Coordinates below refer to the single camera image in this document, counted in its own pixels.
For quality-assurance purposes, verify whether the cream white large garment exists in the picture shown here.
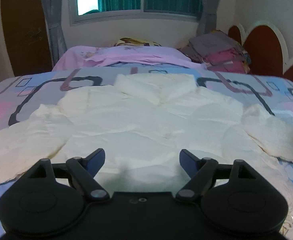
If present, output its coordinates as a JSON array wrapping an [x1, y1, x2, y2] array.
[[0, 73, 293, 239]]

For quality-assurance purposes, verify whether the stack of folded clothes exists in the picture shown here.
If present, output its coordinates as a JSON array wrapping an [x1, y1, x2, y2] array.
[[179, 30, 251, 74]]

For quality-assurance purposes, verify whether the pink blanket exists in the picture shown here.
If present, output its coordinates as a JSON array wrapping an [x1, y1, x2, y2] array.
[[52, 46, 207, 71]]

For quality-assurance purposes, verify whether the red white scalloped headboard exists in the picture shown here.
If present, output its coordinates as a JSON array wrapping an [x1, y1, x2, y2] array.
[[228, 21, 293, 82]]

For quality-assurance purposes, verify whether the brown wooden door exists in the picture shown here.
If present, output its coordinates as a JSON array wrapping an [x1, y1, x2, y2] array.
[[1, 0, 52, 76]]

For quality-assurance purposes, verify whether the window with green curtain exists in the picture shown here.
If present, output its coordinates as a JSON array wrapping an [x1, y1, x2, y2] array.
[[68, 0, 203, 24]]

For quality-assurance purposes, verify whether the grey curtain right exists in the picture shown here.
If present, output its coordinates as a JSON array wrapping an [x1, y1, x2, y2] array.
[[196, 0, 220, 36]]

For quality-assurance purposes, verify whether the grey curtain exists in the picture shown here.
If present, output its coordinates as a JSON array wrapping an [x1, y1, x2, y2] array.
[[196, 0, 220, 36], [41, 0, 67, 65]]

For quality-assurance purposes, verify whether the grey curtain left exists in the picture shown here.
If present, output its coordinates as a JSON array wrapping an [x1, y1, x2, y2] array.
[[41, 0, 67, 65]]

